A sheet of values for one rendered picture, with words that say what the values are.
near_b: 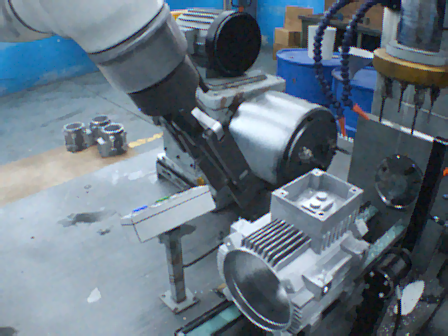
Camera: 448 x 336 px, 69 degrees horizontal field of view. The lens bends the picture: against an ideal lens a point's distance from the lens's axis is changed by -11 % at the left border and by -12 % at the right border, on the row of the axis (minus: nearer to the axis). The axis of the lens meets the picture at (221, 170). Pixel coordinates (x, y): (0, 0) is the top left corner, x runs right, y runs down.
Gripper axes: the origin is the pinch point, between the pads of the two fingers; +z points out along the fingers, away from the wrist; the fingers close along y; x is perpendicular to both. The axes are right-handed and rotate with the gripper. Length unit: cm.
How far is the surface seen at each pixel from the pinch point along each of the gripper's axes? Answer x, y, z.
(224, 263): 8.2, 1.3, 15.5
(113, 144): -10, 214, 116
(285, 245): 0.8, -8.0, 10.5
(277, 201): -4.2, -2.3, 9.7
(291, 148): -22.4, 15.0, 26.3
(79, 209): 25, 65, 32
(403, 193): -33, -8, 43
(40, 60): -40, 547, 118
